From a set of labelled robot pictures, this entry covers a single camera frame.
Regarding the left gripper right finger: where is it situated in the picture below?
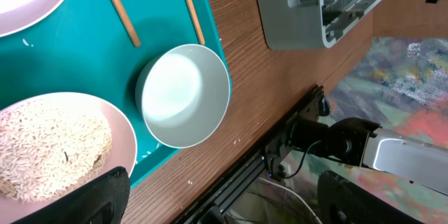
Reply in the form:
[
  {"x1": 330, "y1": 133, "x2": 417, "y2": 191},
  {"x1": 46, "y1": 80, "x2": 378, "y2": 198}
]
[{"x1": 317, "y1": 170, "x2": 421, "y2": 224}]

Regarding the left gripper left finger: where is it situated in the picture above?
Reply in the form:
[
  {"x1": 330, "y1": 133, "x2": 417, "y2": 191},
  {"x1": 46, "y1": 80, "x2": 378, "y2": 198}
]
[{"x1": 13, "y1": 167, "x2": 130, "y2": 224}]

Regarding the pink bowl with rice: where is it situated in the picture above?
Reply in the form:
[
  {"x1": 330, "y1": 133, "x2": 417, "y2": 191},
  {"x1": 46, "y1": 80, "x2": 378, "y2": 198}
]
[{"x1": 1, "y1": 92, "x2": 137, "y2": 223}]

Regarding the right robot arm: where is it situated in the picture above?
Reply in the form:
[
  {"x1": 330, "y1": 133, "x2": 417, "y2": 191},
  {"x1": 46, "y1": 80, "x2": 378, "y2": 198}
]
[{"x1": 288, "y1": 0, "x2": 447, "y2": 194}]

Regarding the grey dishwasher rack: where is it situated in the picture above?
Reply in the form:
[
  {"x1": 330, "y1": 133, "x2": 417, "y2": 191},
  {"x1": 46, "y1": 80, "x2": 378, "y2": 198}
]
[{"x1": 258, "y1": 0, "x2": 381, "y2": 50}]

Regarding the grey-white bowl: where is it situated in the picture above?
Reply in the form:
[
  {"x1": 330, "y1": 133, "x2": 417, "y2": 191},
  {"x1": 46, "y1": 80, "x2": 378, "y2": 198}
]
[{"x1": 135, "y1": 44, "x2": 231, "y2": 148}]

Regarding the teal plastic tray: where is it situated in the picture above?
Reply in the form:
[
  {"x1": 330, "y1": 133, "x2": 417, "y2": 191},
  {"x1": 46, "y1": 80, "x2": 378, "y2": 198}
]
[{"x1": 0, "y1": 0, "x2": 232, "y2": 188}]

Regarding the right wooden chopstick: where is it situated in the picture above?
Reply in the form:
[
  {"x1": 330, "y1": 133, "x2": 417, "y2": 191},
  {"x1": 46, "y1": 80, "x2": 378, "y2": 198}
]
[{"x1": 185, "y1": 0, "x2": 205, "y2": 46}]

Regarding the wooden chopstick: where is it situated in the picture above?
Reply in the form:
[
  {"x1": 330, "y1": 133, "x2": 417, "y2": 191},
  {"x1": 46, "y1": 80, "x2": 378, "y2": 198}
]
[
  {"x1": 111, "y1": 0, "x2": 141, "y2": 47},
  {"x1": 185, "y1": 0, "x2": 205, "y2": 46}
]

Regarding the left wooden chopstick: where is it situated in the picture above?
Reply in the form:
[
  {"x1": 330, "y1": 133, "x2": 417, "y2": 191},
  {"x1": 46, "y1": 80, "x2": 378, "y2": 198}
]
[{"x1": 111, "y1": 0, "x2": 141, "y2": 47}]

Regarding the black aluminium rail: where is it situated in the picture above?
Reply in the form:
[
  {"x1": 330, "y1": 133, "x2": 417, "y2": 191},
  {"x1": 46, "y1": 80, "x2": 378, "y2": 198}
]
[{"x1": 172, "y1": 85, "x2": 325, "y2": 224}]

